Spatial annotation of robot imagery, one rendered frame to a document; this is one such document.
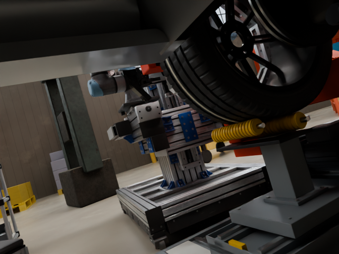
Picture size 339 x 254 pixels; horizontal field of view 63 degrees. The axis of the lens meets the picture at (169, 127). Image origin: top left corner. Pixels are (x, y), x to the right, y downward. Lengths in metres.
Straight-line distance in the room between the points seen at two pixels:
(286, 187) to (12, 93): 7.94
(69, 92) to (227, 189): 2.89
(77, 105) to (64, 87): 0.29
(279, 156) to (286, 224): 0.24
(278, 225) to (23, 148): 7.67
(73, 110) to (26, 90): 4.57
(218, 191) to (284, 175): 0.65
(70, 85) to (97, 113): 4.22
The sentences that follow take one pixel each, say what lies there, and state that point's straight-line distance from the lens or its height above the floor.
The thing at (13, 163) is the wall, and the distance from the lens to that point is 8.26.
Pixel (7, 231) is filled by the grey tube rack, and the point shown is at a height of 0.23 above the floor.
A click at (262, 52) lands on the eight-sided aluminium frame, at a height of 0.82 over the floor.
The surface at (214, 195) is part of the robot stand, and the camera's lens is 1.62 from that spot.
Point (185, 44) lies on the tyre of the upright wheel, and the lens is 0.83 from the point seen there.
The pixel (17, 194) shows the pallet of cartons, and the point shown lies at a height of 0.34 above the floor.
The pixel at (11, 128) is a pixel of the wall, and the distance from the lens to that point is 8.34.
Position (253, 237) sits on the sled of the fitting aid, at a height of 0.15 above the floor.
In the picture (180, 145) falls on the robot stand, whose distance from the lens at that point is 1.67.
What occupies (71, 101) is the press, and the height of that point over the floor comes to 1.42.
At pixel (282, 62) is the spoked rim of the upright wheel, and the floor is 0.73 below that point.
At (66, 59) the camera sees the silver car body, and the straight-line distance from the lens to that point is 0.53.
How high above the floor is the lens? 0.56
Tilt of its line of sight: 2 degrees up
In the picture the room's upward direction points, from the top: 16 degrees counter-clockwise
